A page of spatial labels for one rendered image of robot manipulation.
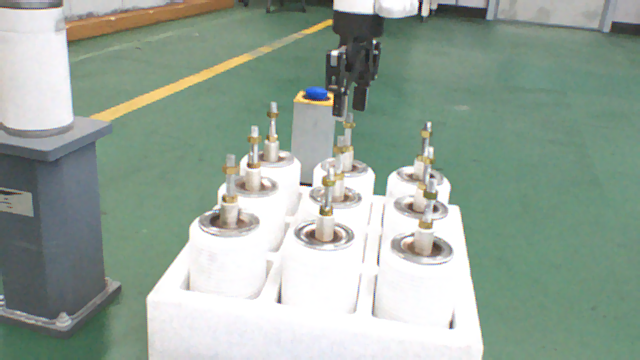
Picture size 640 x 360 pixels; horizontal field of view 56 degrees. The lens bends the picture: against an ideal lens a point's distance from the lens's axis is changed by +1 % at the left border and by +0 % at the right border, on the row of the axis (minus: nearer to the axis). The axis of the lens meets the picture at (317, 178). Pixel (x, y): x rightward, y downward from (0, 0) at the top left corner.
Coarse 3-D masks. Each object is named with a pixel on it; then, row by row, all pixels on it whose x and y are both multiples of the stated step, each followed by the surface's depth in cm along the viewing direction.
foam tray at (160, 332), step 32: (288, 224) 92; (160, 288) 73; (160, 320) 72; (192, 320) 71; (224, 320) 70; (256, 320) 70; (288, 320) 69; (320, 320) 69; (352, 320) 69; (384, 320) 70; (160, 352) 73; (192, 352) 73; (224, 352) 72; (256, 352) 71; (288, 352) 71; (320, 352) 70; (352, 352) 69; (384, 352) 69; (416, 352) 68; (448, 352) 67; (480, 352) 67
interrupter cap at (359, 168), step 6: (324, 162) 95; (330, 162) 96; (354, 162) 97; (360, 162) 97; (324, 168) 93; (354, 168) 95; (360, 168) 94; (366, 168) 94; (348, 174) 92; (354, 174) 92; (360, 174) 92
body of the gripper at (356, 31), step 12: (336, 12) 84; (348, 12) 83; (336, 24) 85; (348, 24) 83; (360, 24) 83; (372, 24) 83; (348, 36) 84; (360, 36) 84; (372, 36) 84; (348, 48) 84; (360, 48) 87; (372, 48) 90; (348, 60) 85; (348, 72) 88
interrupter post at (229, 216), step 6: (222, 204) 72; (228, 204) 72; (234, 204) 72; (222, 210) 73; (228, 210) 72; (234, 210) 73; (222, 216) 73; (228, 216) 73; (234, 216) 73; (222, 222) 73; (228, 222) 73; (234, 222) 73
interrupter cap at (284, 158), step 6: (258, 150) 98; (282, 150) 99; (258, 156) 96; (282, 156) 97; (288, 156) 97; (264, 162) 94; (270, 162) 95; (276, 162) 95; (282, 162) 94; (288, 162) 94
